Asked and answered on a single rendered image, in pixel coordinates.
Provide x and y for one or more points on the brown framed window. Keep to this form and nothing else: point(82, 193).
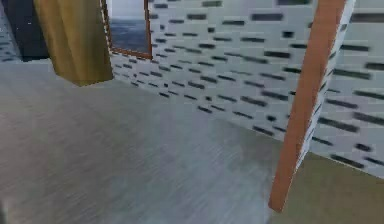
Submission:
point(129, 28)

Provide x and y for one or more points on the yellow-brown wooden room door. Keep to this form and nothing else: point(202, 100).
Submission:
point(75, 40)

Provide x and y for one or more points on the orange-brown wooden door frame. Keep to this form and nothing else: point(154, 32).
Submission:
point(308, 100)

